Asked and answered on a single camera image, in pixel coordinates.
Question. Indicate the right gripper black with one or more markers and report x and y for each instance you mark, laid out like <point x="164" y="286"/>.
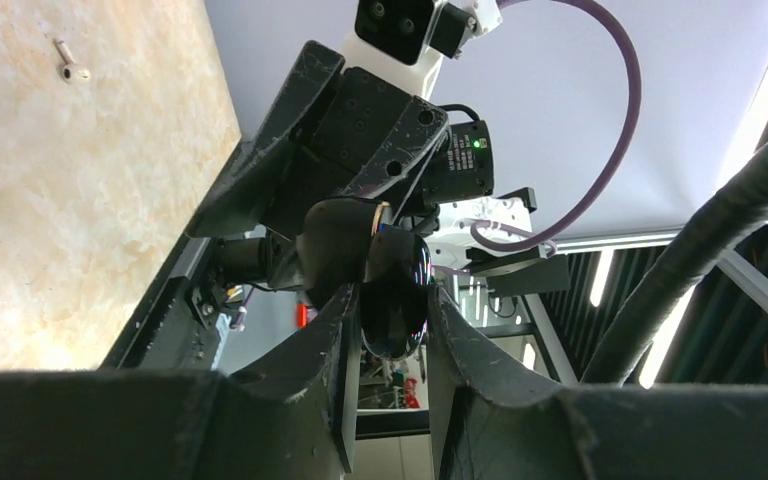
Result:
<point x="356" y="137"/>

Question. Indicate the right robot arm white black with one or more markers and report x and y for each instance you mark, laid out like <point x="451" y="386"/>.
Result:
<point x="456" y="176"/>

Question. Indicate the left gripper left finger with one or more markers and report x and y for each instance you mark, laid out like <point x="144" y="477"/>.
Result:
<point x="281" y="417"/>

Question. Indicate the white wireless earbud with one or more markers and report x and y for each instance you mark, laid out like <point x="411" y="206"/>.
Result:
<point x="71" y="71"/>

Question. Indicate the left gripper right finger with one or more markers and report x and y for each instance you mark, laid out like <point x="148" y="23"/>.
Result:
<point x="492" y="418"/>

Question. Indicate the black earbud charging case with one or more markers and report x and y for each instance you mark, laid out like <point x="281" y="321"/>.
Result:
<point x="347" y="240"/>

